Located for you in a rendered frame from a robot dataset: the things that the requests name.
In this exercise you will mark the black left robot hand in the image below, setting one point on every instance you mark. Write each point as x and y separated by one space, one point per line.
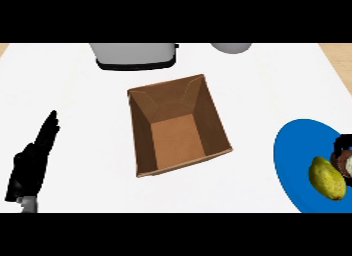
32 160

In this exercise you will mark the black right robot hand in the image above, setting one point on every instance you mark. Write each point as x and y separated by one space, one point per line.
350 142

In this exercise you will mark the brown cupcake with cream frosting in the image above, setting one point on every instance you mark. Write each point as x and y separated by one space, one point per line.
350 164

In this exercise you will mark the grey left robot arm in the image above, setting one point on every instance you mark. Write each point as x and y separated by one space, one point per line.
29 204

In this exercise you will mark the blue plate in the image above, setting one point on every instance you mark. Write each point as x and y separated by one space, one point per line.
297 156

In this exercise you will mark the brown cardboard box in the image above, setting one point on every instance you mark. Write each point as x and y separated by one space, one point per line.
176 133

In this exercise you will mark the yellow-green pear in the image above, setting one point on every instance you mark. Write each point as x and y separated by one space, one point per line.
327 179

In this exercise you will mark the grey rounded object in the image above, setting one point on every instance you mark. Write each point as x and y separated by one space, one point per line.
231 47

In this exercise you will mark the grey toaster with black base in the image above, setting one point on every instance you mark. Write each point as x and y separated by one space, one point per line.
135 55

